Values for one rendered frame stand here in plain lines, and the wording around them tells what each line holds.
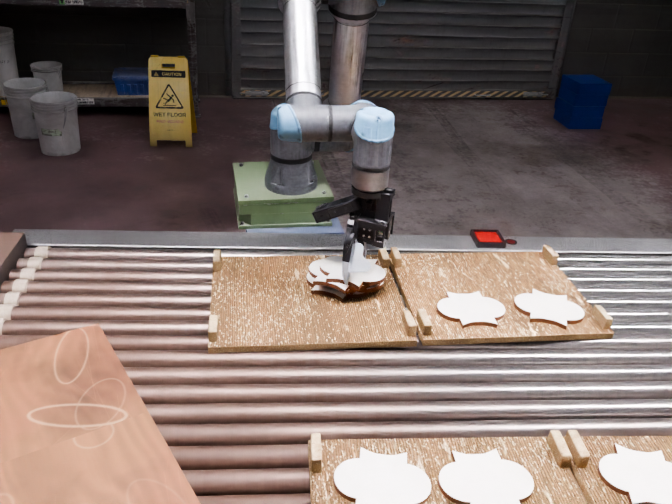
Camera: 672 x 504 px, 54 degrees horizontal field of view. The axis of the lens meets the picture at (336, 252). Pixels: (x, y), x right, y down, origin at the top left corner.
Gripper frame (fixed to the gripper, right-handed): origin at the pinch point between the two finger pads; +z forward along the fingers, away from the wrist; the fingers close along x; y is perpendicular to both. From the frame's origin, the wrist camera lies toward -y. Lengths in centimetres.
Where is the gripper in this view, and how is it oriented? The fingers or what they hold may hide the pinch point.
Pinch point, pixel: (352, 269)
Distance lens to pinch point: 144.0
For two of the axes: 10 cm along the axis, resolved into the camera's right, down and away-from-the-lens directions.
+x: 3.5, -4.4, 8.3
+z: -0.6, 8.7, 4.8
